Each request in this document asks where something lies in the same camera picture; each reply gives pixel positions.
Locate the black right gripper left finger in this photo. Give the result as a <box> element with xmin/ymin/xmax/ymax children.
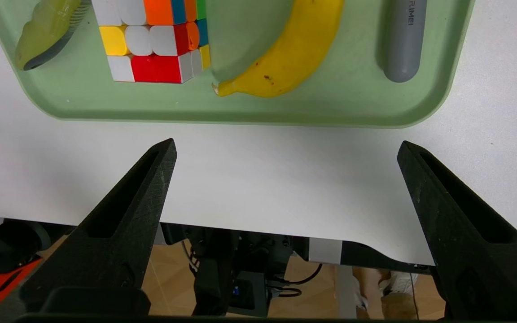
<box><xmin>16</xmin><ymin>138</ymin><xmax>178</xmax><ymax>315</ymax></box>

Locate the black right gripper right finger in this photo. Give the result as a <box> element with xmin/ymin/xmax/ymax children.
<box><xmin>397</xmin><ymin>140</ymin><xmax>517</xmax><ymax>320</ymax></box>

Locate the multicoloured puzzle cube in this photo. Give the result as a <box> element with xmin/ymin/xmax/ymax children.
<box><xmin>89</xmin><ymin>0</ymin><xmax>212</xmax><ymax>84</ymax></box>

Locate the white peeler with grey handle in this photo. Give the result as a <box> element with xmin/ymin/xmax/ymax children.
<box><xmin>382</xmin><ymin>0</ymin><xmax>429</xmax><ymax>83</ymax></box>

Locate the yellow banana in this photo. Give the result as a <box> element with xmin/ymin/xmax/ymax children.
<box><xmin>212</xmin><ymin>0</ymin><xmax>345</xmax><ymax>98</ymax></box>

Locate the white table leg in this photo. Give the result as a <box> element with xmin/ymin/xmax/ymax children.
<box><xmin>308</xmin><ymin>238</ymin><xmax>358</xmax><ymax>320</ymax></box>

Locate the light green plastic tray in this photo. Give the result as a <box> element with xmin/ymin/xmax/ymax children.
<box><xmin>0</xmin><ymin>0</ymin><xmax>475</xmax><ymax>129</ymax></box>

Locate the grey brush with green handle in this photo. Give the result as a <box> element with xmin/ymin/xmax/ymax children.
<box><xmin>14</xmin><ymin>0</ymin><xmax>92</xmax><ymax>71</ymax></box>

